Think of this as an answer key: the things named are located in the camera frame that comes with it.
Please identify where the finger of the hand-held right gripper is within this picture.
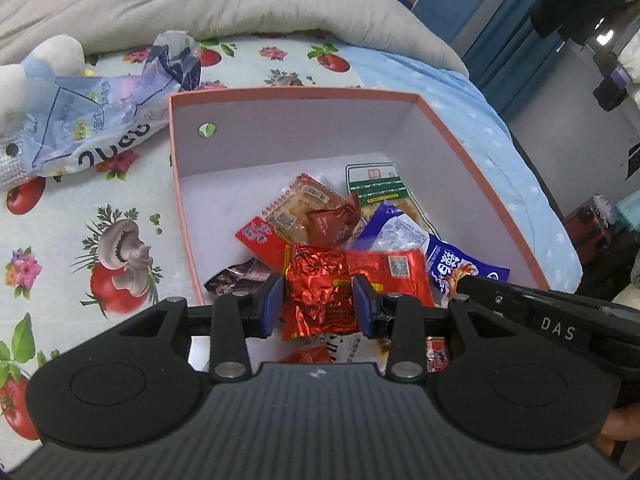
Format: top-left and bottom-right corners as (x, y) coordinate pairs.
(457, 276), (531, 311)

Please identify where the grey duvet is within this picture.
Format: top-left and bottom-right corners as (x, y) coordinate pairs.
(0, 0), (469, 78)

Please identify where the pile of floor clutter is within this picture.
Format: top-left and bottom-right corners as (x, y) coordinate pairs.
(564, 194), (632, 262)

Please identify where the red and purple snack packet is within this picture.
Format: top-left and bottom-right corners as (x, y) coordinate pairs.
(425, 337), (452, 375)

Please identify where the light blue plastic bag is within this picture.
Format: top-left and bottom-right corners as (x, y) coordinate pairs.
(19, 30), (203, 178)

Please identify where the person's right hand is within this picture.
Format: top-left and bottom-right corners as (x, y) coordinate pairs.
(597, 404), (640, 459)

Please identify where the blue and white snack packet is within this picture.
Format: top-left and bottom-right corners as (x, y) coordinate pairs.
(356, 200), (512, 307)

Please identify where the white and blue plush toy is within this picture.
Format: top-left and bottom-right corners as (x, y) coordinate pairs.
(0, 35), (87, 133)

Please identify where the blue curtain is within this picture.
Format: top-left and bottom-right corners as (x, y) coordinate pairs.
(462, 0), (576, 126)

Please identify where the clear plastic snack packet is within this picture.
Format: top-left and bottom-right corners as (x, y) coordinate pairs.
(320, 332), (392, 367)

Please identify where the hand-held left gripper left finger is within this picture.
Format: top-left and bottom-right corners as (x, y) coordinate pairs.
(97, 274), (286, 383)

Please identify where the light blue bedsheet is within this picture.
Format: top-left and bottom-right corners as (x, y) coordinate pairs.
(345, 42), (585, 306)

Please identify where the vegetable print sheet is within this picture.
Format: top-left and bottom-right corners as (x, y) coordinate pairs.
(0, 30), (373, 461)

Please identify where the black hanging garment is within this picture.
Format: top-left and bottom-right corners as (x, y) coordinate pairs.
(527, 0), (640, 48)

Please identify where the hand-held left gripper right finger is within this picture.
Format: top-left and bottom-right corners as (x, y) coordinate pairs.
(351, 274), (546, 383)

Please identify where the green and white snack packet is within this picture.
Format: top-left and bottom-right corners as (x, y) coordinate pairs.
(344, 162), (430, 235)

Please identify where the dark hanging bag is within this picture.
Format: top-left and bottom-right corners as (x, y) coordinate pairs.
(592, 66), (632, 112)

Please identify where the dark red snack packet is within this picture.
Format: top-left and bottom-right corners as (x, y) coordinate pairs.
(304, 192), (362, 247)

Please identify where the dark brown snack packet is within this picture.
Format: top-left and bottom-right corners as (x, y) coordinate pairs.
(203, 257), (275, 307)

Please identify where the red and white biscuit packet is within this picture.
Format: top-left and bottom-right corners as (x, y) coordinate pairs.
(235, 173), (348, 272)

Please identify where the orange snack packet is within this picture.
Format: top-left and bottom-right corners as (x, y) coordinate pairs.
(276, 344), (335, 366)

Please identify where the salmon pink cardboard box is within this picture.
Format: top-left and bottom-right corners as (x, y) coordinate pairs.
(167, 87), (551, 376)

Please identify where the shiny red foil packet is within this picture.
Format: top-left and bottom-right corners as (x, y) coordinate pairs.
(281, 242), (437, 342)

